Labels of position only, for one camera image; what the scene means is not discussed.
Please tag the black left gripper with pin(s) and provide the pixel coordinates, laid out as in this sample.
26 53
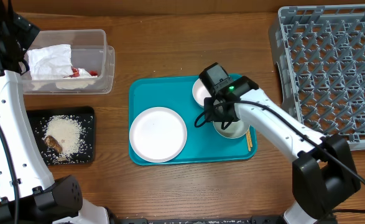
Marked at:
24 31

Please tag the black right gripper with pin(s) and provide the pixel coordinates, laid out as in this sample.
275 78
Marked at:
210 116

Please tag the white napkin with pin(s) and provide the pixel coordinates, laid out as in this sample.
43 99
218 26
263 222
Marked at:
54 63

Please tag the red snack wrapper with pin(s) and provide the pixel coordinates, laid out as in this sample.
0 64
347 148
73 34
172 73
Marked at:
82 73

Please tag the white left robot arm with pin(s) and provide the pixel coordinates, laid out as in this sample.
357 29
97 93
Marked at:
28 191

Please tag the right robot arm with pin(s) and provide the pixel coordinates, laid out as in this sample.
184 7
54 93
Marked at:
323 170

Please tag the grey dishwasher rack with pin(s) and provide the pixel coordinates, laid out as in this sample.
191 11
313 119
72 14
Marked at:
319 52

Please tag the pink white bowl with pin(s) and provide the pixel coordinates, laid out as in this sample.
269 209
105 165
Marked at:
200 92

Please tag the grey green saucer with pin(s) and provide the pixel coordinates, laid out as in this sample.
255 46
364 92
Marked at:
233 131

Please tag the teal serving tray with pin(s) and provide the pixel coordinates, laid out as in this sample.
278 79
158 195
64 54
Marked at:
203 144

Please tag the white round plate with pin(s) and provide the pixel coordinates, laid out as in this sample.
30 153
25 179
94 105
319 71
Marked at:
158 134

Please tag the clear plastic bin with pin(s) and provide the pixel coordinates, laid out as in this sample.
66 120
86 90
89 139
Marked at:
90 51

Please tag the pile of white rice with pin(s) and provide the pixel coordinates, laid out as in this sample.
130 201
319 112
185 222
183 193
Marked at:
64 133

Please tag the brown food scrap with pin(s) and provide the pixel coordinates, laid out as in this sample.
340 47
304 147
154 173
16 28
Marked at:
51 142

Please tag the black plastic tray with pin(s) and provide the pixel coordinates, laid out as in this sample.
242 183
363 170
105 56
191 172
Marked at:
85 137

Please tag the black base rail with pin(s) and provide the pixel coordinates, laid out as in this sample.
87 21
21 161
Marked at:
270 219

